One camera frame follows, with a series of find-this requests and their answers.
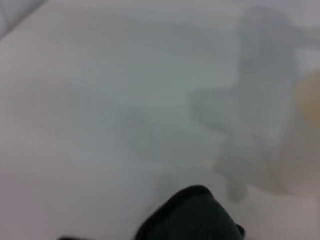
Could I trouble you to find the orange brown liquid stain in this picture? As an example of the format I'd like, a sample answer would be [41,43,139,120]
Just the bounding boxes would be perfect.
[296,71,320,129]

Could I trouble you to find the dark rag with loop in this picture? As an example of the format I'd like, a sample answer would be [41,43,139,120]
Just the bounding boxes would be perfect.
[58,184,246,240]

